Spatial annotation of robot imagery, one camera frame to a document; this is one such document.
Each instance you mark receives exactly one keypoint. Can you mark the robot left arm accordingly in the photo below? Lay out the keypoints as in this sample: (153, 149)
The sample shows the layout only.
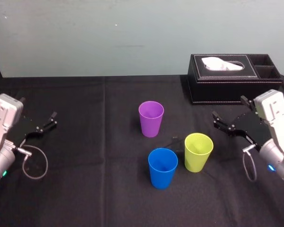
(1, 118)

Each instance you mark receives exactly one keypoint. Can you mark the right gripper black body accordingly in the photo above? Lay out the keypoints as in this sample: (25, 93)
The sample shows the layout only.
(252, 128)

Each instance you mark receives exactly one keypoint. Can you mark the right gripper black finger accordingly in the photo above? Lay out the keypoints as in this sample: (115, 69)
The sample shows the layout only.
(223, 124)
(249, 104)

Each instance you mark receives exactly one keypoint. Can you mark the black table cloth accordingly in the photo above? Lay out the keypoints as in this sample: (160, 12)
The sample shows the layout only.
(97, 142)

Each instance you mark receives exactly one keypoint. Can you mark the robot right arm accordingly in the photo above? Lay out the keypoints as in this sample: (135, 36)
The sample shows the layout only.
(275, 132)

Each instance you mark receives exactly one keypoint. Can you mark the yellow-green plastic cup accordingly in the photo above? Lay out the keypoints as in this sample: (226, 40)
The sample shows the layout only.
(195, 160)

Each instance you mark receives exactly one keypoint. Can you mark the blue plastic cup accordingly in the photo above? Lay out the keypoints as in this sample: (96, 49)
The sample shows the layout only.
(162, 173)

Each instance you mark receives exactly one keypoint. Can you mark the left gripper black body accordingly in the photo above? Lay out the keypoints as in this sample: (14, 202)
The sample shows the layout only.
(20, 131)

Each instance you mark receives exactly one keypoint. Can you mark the black leather tissue box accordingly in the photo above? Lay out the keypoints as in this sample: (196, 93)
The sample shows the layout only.
(215, 91)

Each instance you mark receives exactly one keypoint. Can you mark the white tissue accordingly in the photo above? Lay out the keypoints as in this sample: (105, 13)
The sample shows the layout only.
(221, 64)

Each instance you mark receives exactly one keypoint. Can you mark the purple plastic cup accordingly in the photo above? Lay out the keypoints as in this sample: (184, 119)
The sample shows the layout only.
(150, 125)

